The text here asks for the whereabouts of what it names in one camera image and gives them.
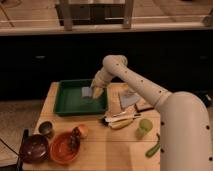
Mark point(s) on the green cucumber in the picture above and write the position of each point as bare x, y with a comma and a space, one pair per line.
153, 149

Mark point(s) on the wooden block with black edge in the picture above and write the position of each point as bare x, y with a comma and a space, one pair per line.
142, 106

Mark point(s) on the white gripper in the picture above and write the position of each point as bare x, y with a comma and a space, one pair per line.
101, 80

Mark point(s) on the green pear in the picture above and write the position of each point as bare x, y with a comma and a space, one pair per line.
145, 126

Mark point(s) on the green plastic tray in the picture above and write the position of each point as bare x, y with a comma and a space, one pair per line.
69, 100

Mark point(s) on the light blue cloth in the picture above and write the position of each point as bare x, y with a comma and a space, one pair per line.
128, 97

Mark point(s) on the black tool beside table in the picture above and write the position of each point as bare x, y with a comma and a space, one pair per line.
19, 160

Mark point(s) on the dark red bowl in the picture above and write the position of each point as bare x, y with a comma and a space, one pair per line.
35, 149

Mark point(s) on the yellow banana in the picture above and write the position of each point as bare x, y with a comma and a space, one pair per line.
120, 124

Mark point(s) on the small metal cup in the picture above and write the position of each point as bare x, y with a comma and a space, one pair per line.
46, 129

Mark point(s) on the orange bowl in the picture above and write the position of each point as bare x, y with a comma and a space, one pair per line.
62, 151

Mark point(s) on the red apple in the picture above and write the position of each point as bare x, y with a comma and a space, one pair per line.
83, 129

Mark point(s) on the dark blue device on floor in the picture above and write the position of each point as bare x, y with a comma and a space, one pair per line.
207, 100

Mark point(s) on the dark grape bunch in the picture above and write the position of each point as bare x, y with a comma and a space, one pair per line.
74, 141

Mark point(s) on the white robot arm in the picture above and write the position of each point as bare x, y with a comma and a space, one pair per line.
185, 127

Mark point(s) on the blue sponge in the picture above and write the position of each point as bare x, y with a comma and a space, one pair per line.
87, 92

